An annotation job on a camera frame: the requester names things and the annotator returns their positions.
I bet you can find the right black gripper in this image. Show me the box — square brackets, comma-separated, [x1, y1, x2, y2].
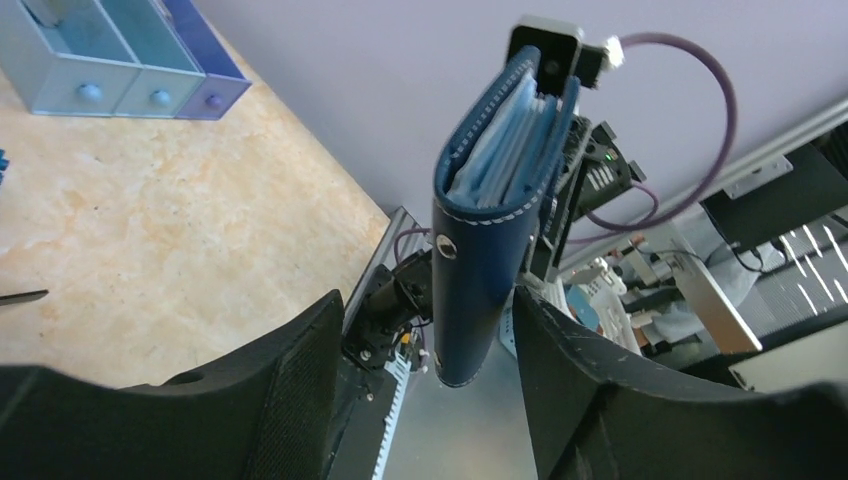
[519, 116, 646, 282]

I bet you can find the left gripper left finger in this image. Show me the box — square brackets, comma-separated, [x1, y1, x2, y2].
[1, 290, 344, 479]

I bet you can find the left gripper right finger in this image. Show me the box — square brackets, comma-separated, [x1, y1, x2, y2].
[513, 287, 847, 479]

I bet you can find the dark blue card holder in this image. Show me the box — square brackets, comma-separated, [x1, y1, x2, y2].
[432, 46, 580, 388]

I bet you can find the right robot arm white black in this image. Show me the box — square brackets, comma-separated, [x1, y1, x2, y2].
[343, 116, 647, 369]

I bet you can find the purple drawer right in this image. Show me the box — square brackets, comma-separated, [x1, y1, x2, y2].
[163, 0, 252, 120]

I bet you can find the light blue drawer middle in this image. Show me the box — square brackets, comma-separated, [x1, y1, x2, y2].
[101, 0, 204, 118]

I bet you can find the light blue drawer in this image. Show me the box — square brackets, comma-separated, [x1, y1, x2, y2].
[1, 1, 142, 117]
[101, 0, 204, 118]

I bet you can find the light blue drawer left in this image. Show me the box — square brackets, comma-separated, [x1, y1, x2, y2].
[1, 1, 142, 117]

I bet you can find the white cable duct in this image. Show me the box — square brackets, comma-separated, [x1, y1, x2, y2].
[371, 356, 412, 480]

